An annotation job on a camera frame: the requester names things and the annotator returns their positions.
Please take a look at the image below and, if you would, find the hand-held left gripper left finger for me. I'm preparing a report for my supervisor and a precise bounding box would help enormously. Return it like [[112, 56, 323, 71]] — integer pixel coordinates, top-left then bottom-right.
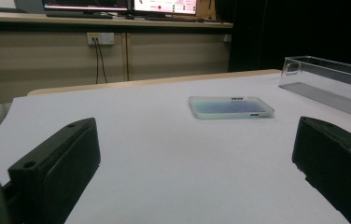
[[7, 117, 102, 224]]

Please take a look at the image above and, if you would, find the white wall power socket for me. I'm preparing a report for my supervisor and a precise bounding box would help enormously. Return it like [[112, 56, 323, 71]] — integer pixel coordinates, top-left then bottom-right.
[[86, 32, 116, 47]]

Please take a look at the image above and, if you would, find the black keyboard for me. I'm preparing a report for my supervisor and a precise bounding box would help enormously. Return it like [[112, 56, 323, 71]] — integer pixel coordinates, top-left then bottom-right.
[[45, 10, 114, 20], [145, 15, 204, 23]]

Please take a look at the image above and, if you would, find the brown cardboard box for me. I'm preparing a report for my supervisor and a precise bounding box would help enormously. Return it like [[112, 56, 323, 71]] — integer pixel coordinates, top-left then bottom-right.
[[196, 0, 218, 20]]

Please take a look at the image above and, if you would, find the black curtain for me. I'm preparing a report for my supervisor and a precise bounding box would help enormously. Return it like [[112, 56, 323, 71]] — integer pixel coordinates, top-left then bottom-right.
[[215, 0, 351, 74]]

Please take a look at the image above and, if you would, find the beige office desk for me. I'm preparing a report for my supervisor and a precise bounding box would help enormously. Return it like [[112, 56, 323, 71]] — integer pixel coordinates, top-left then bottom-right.
[[0, 10, 234, 107]]

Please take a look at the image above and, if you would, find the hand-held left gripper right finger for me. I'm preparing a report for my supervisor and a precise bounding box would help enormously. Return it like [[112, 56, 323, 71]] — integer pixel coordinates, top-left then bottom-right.
[[291, 116, 351, 224]]

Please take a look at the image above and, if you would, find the clear plastic box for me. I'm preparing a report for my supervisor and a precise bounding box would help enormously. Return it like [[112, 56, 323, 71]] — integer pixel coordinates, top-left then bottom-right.
[[277, 55, 351, 124]]

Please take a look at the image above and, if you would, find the computer monitor with dark screen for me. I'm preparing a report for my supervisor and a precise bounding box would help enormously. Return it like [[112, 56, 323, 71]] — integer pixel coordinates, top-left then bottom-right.
[[41, 0, 132, 12]]

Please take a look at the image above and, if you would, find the translucent purple gradient phone case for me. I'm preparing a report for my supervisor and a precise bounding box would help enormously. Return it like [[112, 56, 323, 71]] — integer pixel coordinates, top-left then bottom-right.
[[188, 95, 275, 120]]

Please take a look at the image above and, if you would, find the computer monitor with white screen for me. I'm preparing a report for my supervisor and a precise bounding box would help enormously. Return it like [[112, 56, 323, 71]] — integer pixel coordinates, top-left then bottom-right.
[[132, 0, 198, 16]]

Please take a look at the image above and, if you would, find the black power cable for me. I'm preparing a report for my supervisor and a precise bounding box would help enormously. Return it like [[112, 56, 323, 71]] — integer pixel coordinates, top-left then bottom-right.
[[96, 37, 108, 84]]

